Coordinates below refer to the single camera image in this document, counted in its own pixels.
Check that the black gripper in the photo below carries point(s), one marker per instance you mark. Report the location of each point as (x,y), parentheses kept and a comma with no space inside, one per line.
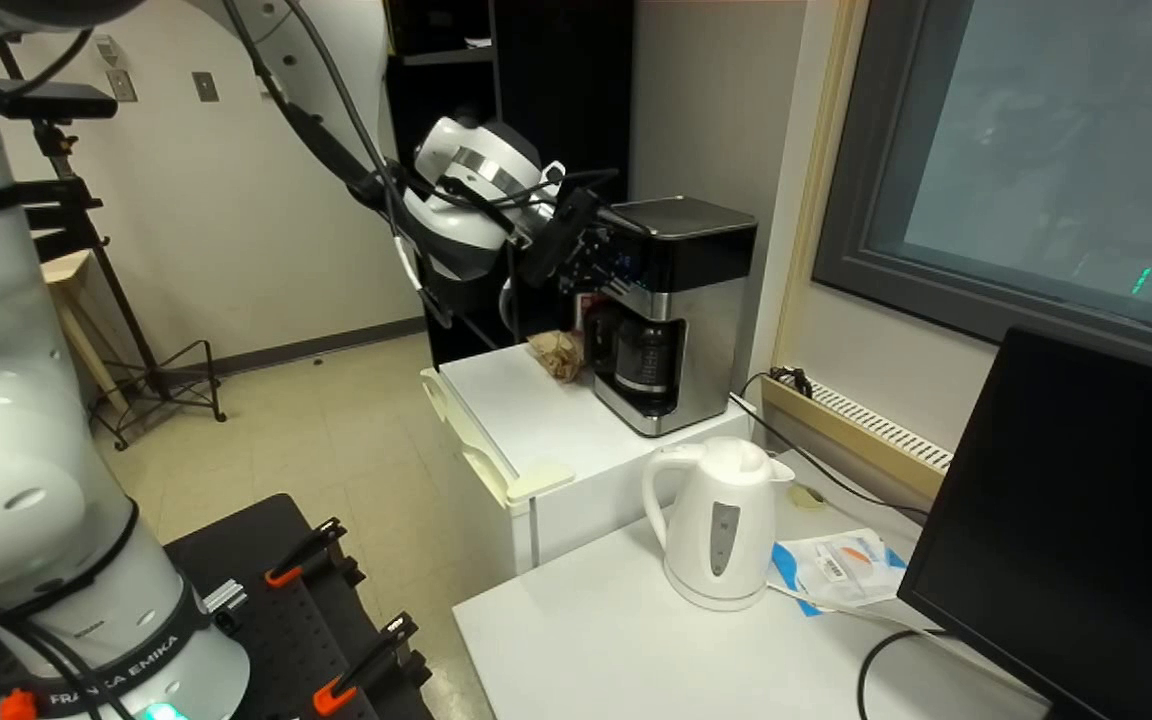
(563,240)

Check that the black silver coffeemaker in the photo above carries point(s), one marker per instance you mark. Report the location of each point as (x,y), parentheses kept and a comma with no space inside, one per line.
(677,313)

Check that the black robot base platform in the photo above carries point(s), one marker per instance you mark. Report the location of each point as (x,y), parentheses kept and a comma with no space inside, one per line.
(278,624)

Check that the crumpled brown paper bag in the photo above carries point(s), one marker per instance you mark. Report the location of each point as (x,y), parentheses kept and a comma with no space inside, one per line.
(557,357)

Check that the black shelf unit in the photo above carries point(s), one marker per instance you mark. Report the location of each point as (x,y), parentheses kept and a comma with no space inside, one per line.
(563,80)

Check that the white mini fridge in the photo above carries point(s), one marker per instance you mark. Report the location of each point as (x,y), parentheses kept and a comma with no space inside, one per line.
(538,415)

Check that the white electric kettle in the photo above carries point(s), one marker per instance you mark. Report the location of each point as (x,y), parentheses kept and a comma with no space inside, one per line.
(716,526)

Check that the wooden baseboard heater cover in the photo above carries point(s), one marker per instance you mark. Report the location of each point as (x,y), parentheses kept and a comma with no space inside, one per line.
(859,447)

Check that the blue white plastic packet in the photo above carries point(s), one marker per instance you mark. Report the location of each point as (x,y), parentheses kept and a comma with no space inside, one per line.
(840,565)

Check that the black orange clamp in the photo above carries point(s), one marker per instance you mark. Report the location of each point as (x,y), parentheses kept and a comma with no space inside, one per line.
(304,552)
(362,667)

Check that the grey framed window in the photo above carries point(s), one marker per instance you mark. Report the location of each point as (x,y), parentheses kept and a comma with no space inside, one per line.
(1042,144)

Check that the black tripod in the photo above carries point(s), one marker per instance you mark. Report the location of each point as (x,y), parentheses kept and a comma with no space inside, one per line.
(78,223)

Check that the wooden stool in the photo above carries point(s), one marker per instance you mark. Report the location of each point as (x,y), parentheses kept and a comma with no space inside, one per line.
(61,284)

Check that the black computer monitor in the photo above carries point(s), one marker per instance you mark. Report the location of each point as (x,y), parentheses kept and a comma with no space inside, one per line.
(1068,534)

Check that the grey wall switch plate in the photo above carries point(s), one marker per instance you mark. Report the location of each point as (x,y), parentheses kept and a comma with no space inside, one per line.
(204,87)

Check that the black camera on tripod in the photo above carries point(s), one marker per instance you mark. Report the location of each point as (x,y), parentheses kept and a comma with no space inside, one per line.
(51,102)

